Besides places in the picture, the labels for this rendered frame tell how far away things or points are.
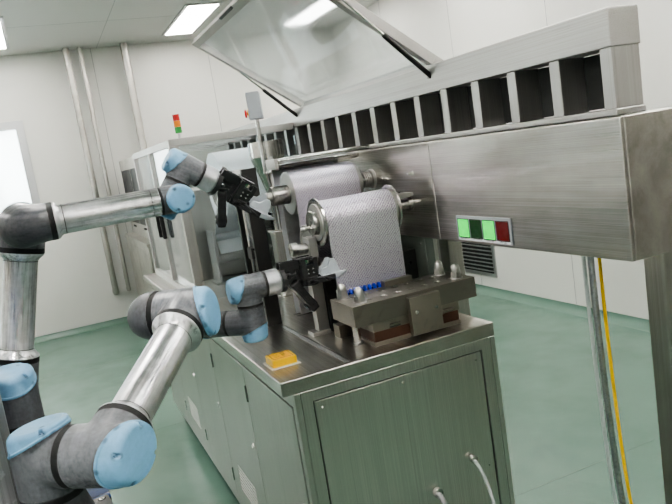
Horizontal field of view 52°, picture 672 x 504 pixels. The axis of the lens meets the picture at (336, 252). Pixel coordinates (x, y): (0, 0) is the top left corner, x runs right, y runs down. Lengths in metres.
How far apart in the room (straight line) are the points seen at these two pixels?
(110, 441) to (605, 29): 1.22
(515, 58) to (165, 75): 6.17
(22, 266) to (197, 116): 5.82
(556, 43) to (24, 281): 1.43
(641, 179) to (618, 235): 0.12
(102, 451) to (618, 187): 1.12
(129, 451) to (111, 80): 6.45
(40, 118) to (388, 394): 6.01
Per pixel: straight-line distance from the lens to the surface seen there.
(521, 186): 1.77
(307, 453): 1.88
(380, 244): 2.13
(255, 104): 2.60
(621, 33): 1.55
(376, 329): 1.95
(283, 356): 1.93
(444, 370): 2.01
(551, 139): 1.66
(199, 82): 7.72
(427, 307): 1.98
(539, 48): 1.68
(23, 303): 1.99
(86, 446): 1.34
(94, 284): 7.53
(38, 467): 1.40
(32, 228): 1.84
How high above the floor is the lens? 1.47
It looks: 9 degrees down
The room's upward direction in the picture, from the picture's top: 9 degrees counter-clockwise
